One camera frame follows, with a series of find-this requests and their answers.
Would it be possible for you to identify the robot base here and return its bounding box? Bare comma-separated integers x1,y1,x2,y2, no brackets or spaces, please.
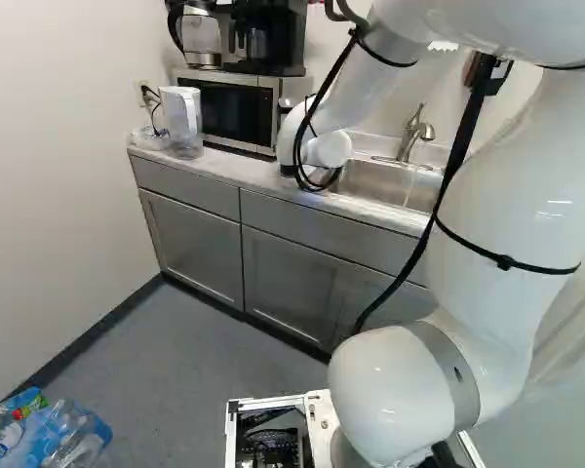
223,387,488,468

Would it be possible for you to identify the grey kitchen counter with cabinets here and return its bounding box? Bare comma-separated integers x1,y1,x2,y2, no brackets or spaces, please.
126,127,462,365

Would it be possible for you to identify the stainless steel sink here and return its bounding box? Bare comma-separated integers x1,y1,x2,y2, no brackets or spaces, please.
329,129,452,211

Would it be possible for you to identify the stainless steel microwave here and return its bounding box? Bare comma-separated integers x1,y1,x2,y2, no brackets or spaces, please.
175,67,316,158

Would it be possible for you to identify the brushed metal tap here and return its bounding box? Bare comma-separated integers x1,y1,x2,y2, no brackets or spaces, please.
370,101,438,172

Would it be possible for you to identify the white water filter pitcher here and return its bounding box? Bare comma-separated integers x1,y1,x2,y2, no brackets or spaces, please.
157,86,206,160

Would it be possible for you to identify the clear plastic container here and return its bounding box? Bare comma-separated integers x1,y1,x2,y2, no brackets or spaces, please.
130,125,173,150

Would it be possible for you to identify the black coffee maker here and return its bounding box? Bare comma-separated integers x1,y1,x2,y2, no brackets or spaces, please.
222,0,309,78

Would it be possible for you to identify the glass electric kettle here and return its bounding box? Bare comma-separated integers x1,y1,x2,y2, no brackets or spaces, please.
167,0,225,69

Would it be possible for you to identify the white paper towel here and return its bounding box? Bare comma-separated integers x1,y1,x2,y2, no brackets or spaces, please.
426,38,462,54

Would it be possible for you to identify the pack of water bottles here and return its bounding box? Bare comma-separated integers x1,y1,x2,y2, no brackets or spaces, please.
0,386,114,468

